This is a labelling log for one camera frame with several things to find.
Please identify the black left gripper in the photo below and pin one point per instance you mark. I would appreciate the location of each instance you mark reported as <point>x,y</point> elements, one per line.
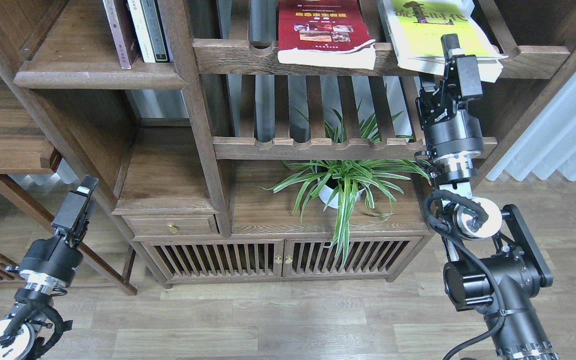
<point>52,263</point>

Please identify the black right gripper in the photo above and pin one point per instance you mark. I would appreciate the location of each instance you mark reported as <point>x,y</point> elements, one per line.
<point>450,131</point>

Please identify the yellow-green book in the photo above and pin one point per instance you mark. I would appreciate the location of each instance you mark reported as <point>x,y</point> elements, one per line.
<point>416,27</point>

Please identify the red book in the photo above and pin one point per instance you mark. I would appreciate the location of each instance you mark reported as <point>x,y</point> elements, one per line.
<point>325,34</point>

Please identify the maroon book white characters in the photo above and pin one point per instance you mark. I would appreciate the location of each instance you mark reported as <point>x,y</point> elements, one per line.
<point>123,32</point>

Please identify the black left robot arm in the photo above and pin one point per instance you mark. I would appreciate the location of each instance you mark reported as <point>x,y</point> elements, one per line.
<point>33,326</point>

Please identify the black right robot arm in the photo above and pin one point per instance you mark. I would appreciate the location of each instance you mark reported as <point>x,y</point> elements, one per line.
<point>494,264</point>

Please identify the brass drawer knob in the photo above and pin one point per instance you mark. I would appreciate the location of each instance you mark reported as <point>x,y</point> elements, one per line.
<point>172,228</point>

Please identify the wooden side table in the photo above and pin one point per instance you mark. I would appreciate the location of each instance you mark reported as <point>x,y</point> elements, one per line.
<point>24,149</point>

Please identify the white curtain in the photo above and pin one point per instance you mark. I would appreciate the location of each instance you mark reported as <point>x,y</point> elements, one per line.
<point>548,145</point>

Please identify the green spider plant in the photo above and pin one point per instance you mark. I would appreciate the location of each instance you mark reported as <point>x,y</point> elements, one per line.
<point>357,177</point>

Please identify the dark wooden bookshelf cabinet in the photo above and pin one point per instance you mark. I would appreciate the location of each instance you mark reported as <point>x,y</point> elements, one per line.
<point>187,142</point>

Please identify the white upright book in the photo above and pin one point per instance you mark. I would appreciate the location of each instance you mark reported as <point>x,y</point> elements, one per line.
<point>141,30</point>

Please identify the brass cabinet door knobs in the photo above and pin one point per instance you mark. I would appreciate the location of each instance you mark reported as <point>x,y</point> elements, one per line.
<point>280,259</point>

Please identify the dark green upright book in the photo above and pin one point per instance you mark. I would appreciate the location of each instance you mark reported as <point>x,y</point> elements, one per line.
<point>155,31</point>

